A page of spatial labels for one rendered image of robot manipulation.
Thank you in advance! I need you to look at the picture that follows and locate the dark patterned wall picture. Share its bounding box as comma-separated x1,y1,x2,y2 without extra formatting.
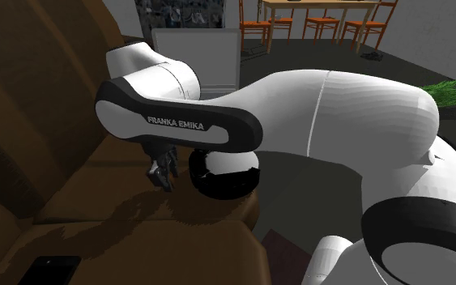
134,0,228,31

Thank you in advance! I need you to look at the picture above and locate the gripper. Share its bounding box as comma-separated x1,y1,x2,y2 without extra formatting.
143,142,180,194

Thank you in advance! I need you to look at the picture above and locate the light wooden dining table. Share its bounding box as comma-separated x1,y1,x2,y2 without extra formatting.
260,0,381,54

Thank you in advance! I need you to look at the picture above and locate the orange wooden chair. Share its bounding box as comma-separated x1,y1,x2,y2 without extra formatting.
339,0,399,53
267,6,295,45
237,0,272,52
301,7,342,45

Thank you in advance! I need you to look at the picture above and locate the small dark floor object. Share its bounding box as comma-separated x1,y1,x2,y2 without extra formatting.
360,50,385,62

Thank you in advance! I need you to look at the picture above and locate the black flat phone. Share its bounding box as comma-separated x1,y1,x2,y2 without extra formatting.
16,255,83,285

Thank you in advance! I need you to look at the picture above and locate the brown leather sofa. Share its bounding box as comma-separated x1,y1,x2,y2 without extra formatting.
0,0,273,285

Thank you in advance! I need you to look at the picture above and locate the green leafy plant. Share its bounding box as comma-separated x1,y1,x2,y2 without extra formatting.
419,70,456,108

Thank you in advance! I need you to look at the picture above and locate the black and white round object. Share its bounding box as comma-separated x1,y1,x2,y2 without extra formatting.
188,149,261,200

